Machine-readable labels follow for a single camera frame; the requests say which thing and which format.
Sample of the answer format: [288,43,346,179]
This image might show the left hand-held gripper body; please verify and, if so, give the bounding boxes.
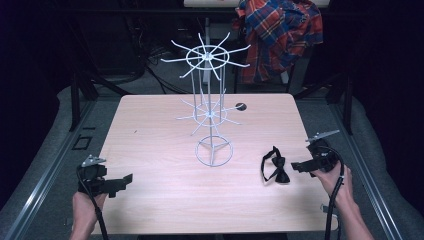
[77,154,111,196]

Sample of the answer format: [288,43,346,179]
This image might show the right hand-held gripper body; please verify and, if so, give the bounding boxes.
[305,129,341,174]

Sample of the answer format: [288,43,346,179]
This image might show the black bow tie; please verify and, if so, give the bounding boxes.
[260,145,291,185]

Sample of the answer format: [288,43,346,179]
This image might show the white wire hook rack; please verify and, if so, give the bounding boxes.
[160,31,252,168]

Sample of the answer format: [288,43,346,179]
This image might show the person's right hand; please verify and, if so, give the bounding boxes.
[311,164,354,210]

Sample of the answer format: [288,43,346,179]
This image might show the person's left hand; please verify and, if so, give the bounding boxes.
[71,191,108,232]

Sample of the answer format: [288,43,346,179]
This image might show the black metal stand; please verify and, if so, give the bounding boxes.
[67,70,132,133]
[293,71,355,136]

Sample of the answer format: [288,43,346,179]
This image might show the red blue plaid shirt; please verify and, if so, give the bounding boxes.
[232,0,325,85]

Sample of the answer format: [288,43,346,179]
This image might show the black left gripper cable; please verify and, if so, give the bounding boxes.
[76,165,110,240]

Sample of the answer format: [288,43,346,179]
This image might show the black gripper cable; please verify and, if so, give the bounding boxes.
[319,145,346,240]
[76,165,110,240]

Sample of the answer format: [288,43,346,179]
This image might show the black rectangular floor frame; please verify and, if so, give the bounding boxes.
[71,134,93,152]

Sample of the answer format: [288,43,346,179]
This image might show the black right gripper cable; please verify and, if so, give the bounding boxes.
[319,145,346,240]

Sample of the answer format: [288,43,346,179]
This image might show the metal floor rail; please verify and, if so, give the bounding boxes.
[0,99,98,240]
[328,101,405,240]

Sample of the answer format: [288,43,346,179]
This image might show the black floor cable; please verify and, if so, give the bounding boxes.
[143,63,194,95]

